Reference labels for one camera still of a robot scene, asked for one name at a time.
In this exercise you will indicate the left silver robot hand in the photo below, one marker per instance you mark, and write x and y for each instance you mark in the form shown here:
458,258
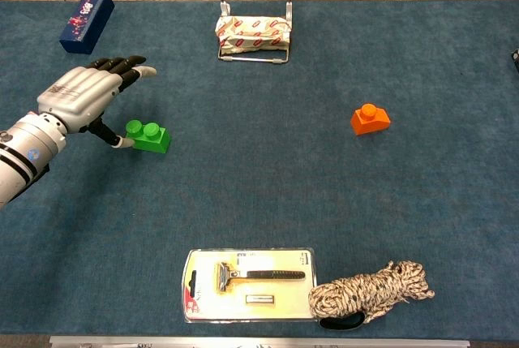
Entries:
81,92

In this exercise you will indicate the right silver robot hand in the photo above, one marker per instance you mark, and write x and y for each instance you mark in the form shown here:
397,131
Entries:
515,60

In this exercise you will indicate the green toy brick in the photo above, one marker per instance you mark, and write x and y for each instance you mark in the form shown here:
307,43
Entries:
154,141

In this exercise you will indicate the orange toy brick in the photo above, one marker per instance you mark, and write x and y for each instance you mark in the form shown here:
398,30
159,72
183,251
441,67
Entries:
371,121

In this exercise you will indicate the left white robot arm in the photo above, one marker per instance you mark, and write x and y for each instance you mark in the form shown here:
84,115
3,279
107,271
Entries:
24,153

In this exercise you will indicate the dark blue printed box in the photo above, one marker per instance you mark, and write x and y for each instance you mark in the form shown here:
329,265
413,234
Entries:
85,23

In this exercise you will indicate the paper package with red ovals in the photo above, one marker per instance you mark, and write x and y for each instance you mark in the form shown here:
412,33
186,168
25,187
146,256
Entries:
251,33

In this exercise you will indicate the razor blister pack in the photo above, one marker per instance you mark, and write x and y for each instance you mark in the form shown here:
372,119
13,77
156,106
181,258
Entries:
251,287

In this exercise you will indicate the aluminium profile rail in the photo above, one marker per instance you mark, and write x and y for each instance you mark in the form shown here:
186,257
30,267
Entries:
259,342

